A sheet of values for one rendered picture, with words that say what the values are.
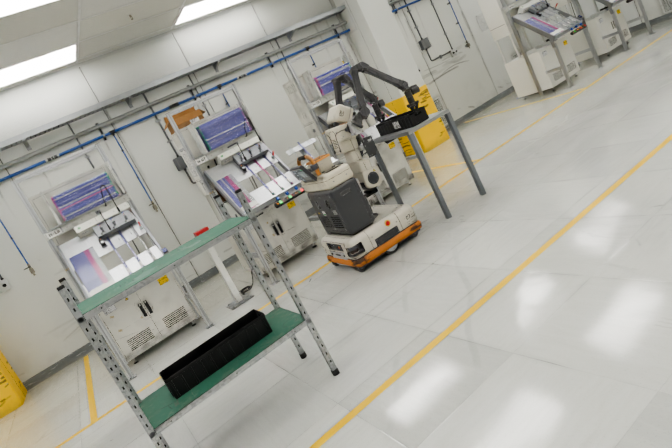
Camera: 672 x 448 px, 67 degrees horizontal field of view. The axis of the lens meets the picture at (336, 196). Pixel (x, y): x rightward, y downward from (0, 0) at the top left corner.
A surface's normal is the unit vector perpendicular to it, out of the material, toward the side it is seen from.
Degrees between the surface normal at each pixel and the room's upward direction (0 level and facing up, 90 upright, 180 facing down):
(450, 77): 90
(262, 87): 90
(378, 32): 90
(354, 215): 90
